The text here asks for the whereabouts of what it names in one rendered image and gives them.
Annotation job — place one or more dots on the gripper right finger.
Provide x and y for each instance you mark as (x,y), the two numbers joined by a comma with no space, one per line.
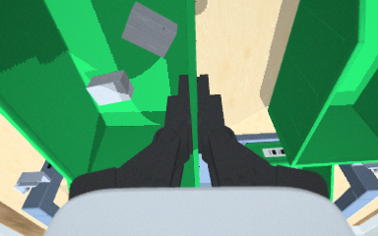
(232,164)

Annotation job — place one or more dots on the grey metal block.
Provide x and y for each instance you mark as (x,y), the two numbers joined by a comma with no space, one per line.
(149,30)
(110,88)

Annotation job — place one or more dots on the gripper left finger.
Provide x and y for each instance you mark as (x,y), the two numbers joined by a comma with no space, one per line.
(160,164)

